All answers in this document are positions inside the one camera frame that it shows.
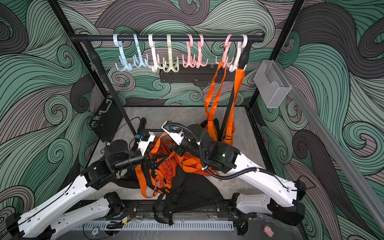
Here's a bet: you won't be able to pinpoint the red orange black backpack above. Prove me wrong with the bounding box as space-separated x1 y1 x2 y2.
113 133 187 199

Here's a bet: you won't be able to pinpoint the orange tote bag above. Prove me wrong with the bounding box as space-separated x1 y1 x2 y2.
165 148 210 178

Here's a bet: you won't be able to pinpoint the orange fanny pack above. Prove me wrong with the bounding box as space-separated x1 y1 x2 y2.
222 68 245 146

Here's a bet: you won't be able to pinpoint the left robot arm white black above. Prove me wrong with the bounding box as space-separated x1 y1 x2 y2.
6 136 155 240

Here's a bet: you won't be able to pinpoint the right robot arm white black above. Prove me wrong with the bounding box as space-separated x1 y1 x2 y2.
163 121 306 226

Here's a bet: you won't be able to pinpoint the pale green hook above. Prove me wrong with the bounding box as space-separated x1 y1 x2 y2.
163 34 180 73

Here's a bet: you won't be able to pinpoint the pink hook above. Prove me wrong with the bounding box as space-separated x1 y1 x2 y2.
195 35 208 69
182 34 196 68
215 35 233 69

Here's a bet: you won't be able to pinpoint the white hook left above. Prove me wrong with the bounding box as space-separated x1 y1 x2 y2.
148 34 163 73

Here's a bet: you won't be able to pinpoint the white hook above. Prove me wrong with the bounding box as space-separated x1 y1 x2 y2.
148 34 163 73
229 35 248 73

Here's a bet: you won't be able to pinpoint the light blue hook inner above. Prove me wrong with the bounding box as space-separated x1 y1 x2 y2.
133 34 149 68

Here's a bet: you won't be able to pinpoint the light blue hook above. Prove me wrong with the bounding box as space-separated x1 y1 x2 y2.
133 34 149 68
113 34 133 72

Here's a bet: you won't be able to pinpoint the white hook right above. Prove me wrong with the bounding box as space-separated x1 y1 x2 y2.
229 35 248 73

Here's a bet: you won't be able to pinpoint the light blue hook outer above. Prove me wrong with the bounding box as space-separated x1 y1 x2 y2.
113 34 133 72

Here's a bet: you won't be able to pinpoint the pink small object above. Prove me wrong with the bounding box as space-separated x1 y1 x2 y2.
263 226 274 238

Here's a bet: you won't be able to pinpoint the black clothes rack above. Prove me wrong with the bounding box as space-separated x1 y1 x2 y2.
70 34 265 136

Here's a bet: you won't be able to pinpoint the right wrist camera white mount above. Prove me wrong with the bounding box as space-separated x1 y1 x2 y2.
162 121 188 148

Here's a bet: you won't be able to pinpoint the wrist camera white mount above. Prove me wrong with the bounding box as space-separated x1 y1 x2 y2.
136 131 155 156
162 121 188 148

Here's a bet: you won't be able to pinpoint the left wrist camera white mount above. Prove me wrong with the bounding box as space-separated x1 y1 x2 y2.
136 131 155 156

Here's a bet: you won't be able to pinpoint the black corrugated cable hose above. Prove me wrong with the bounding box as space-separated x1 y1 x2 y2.
167 121 301 193

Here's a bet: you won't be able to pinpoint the black bag orange straps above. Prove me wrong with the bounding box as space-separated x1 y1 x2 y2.
152 167 224 226

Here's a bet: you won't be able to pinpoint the black box on wall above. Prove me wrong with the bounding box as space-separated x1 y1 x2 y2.
89 95 123 143

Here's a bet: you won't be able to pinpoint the black perforated wall bracket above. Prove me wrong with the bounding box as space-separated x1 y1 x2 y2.
160 64 218 84

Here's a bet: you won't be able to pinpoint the white slotted cable duct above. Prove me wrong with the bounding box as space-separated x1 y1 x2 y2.
74 220 235 232

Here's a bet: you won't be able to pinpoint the clear mesh wall bin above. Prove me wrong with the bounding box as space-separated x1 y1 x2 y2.
254 61 292 109

